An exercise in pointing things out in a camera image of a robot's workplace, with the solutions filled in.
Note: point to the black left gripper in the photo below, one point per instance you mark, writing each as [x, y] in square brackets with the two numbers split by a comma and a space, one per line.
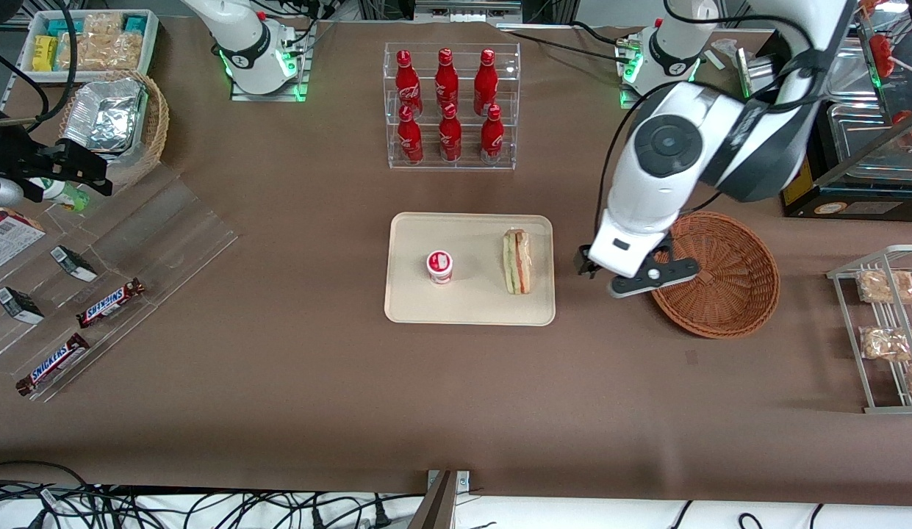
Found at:
[584, 262]

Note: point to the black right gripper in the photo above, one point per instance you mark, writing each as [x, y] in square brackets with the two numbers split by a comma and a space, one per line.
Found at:
[15, 149]

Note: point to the triangle sandwich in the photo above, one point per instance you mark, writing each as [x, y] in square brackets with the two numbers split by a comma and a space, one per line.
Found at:
[516, 261]

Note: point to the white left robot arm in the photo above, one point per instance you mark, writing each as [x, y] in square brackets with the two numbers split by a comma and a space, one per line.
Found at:
[647, 198]

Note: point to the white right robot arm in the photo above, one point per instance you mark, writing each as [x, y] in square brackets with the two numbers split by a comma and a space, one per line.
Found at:
[242, 37]

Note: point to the light wicker basket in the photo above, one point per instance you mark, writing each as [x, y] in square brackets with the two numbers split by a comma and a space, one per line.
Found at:
[156, 125]

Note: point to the beige plastic tray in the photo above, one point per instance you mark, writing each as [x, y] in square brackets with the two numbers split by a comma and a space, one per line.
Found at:
[470, 301]

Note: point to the brown wicker basket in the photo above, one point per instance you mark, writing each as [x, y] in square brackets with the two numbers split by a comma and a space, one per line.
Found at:
[727, 294]

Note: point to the green white small bottle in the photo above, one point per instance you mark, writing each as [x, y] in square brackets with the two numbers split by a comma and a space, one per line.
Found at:
[62, 195]

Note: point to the aluminium foil container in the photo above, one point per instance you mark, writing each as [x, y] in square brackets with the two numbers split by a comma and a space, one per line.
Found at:
[106, 117]

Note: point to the small black white box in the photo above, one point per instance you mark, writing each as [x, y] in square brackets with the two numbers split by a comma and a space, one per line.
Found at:
[73, 263]
[18, 305]

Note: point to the red white printed carton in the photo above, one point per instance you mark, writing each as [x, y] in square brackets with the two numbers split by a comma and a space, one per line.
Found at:
[7, 239]

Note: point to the clear acrylic stepped stand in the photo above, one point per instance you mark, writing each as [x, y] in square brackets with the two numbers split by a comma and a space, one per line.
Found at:
[176, 235]

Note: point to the clear bag of crackers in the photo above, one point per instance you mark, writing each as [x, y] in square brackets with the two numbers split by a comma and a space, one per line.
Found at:
[84, 53]
[123, 50]

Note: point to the yellow snack packet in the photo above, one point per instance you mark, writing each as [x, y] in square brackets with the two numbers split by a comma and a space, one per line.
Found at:
[45, 53]

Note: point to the snickers chocolate bar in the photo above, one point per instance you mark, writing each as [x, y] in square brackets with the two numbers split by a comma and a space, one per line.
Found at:
[110, 303]
[53, 364]

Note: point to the white plastic bin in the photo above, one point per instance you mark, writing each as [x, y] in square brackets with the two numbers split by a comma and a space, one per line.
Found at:
[151, 44]

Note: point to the red white yogurt cup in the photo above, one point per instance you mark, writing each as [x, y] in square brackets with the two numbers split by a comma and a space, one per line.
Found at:
[439, 267]

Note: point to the teal snack packet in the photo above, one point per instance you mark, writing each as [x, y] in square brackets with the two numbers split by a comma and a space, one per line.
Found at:
[62, 27]
[135, 23]

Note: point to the clear acrylic bottle rack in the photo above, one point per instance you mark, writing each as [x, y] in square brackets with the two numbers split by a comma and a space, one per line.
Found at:
[467, 165]

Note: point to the red cola bottle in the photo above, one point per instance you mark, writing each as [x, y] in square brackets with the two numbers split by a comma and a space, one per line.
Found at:
[492, 139]
[486, 84]
[450, 139]
[410, 139]
[408, 84]
[447, 81]

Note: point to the clear plastic wrapper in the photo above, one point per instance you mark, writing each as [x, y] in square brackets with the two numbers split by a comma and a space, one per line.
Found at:
[724, 51]

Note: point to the black food warmer appliance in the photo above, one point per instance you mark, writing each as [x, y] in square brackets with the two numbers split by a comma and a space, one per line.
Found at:
[845, 192]

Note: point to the brown table cover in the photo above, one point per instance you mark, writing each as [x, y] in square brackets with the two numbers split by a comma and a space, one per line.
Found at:
[279, 404]

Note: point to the stainless steel pan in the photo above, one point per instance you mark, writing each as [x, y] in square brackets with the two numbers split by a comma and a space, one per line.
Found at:
[860, 136]
[856, 73]

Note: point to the red sausage on stick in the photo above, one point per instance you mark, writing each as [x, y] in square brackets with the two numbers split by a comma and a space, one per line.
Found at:
[882, 55]

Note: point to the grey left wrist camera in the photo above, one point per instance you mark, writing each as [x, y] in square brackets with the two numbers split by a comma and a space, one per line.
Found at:
[654, 275]

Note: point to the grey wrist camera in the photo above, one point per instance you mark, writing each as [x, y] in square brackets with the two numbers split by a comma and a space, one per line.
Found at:
[1, 192]
[654, 275]

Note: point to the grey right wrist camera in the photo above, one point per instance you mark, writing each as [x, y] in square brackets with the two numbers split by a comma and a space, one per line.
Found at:
[1, 192]

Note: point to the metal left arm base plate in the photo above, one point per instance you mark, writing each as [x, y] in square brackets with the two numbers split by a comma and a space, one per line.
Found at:
[628, 92]

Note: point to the silver metal bracket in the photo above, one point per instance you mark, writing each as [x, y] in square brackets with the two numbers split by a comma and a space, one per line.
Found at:
[757, 73]

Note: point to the aluminium profile bracket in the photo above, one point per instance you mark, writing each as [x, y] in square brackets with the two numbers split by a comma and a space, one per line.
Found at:
[439, 503]

